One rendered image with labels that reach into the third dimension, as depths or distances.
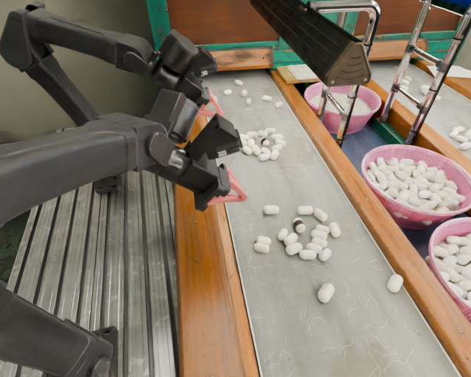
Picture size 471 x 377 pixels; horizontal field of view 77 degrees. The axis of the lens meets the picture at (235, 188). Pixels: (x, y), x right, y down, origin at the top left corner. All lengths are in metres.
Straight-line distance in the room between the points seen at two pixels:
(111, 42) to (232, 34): 0.65
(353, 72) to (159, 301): 0.56
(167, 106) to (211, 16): 0.84
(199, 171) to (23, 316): 0.27
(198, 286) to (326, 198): 0.38
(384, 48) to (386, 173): 0.73
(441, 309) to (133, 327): 0.55
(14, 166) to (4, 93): 2.04
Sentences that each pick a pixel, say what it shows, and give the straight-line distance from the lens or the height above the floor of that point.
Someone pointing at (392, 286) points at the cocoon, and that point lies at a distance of 0.64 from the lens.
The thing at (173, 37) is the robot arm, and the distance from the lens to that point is 0.72.
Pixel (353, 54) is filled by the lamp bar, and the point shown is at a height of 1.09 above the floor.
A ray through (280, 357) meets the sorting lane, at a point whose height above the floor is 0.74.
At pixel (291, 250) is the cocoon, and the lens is 0.62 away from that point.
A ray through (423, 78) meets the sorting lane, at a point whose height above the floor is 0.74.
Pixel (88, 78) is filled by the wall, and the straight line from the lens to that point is 2.18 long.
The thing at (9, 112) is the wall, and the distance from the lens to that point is 2.39.
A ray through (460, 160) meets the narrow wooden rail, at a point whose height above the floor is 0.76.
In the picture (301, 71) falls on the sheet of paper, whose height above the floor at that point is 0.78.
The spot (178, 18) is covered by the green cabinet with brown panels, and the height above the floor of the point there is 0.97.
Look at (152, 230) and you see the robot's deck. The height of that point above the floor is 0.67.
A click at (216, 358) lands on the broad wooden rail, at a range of 0.52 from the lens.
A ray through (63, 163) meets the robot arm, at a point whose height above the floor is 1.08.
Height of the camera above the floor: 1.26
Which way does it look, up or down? 43 degrees down
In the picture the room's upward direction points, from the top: straight up
